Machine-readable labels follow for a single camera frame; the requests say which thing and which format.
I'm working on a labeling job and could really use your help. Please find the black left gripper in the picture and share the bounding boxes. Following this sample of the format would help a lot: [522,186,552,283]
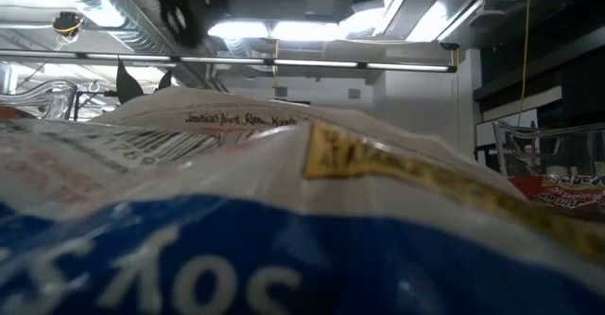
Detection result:
[155,0,231,49]

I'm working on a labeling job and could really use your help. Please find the black shelving unit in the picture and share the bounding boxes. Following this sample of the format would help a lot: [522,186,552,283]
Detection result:
[474,2,605,165]

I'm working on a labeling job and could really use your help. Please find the clear plastic bin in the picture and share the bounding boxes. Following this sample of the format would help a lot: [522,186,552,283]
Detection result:
[492,119,605,221]
[0,79,79,121]

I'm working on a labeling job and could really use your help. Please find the yellow cable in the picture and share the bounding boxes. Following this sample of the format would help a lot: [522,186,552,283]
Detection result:
[517,0,534,123]

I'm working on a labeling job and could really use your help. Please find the black yellow cable reel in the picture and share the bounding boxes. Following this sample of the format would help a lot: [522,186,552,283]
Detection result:
[50,10,86,38]

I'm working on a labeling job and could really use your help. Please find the red Maruchan ramen pack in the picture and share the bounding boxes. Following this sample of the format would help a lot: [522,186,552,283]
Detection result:
[508,172,605,221]

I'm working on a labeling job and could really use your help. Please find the silver spiral air duct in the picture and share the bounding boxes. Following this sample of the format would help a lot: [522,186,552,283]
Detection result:
[35,0,190,56]

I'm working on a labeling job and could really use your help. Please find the rectangular metal air duct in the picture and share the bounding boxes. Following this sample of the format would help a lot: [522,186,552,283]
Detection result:
[302,0,580,44]

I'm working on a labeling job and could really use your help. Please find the LED light bar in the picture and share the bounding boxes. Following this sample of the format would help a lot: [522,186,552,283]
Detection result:
[0,48,458,74]

